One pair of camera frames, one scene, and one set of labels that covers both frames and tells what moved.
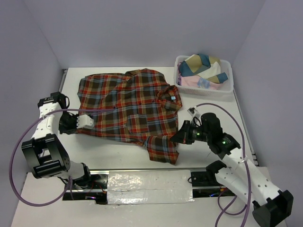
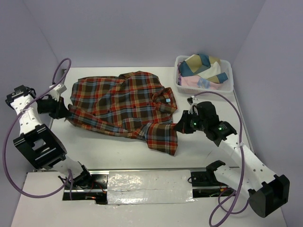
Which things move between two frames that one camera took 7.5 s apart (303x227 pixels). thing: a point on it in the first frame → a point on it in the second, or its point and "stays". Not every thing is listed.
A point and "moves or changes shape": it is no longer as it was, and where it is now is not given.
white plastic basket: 225,88 stays
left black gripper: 69,131 → 61,111
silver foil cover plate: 152,186 stays
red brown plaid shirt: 146,109 moves or changes shape
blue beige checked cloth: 197,63 stays
